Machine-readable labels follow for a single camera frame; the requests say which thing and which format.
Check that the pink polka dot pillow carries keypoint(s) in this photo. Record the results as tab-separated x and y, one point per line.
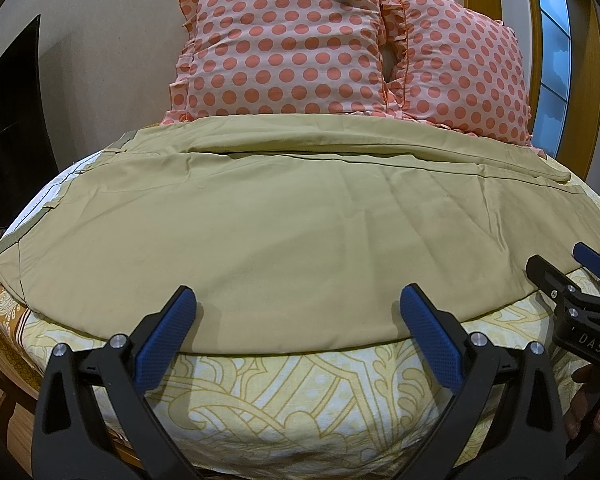
247	57
456	69

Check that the person's hand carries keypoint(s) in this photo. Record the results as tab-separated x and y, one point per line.
582	403

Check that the left pink polka dot pillow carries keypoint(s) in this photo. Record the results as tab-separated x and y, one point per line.
247	57

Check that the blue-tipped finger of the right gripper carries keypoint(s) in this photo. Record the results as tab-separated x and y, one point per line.
587	257

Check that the khaki beige pants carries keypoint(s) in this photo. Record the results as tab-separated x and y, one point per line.
296	232

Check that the wooden bed frame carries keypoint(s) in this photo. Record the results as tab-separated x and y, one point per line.
26	340

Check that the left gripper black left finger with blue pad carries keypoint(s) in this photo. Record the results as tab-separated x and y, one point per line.
71	438

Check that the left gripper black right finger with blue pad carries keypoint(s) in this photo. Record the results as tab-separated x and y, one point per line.
504	420

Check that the black television screen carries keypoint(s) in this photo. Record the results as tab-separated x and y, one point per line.
27	161

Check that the right pink polka dot pillow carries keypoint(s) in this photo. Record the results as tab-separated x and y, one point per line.
456	69

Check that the wooden framed window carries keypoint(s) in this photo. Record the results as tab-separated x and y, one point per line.
561	44

